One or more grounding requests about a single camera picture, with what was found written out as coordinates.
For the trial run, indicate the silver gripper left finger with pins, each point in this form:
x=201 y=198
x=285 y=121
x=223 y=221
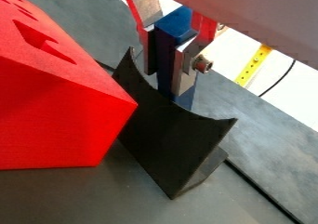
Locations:
x=146 y=12

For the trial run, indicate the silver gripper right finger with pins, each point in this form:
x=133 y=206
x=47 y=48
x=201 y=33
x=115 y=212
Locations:
x=186 y=62

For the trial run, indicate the blue rectangular block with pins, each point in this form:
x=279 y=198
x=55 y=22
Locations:
x=173 y=31

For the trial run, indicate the black curved fixture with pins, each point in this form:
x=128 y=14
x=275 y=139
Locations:
x=173 y=141

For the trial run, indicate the red shape-sorting board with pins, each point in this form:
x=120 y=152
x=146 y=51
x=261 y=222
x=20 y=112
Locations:
x=63 y=108

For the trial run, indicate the yellow camera mount stand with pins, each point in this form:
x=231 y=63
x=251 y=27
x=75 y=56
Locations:
x=253 y=65

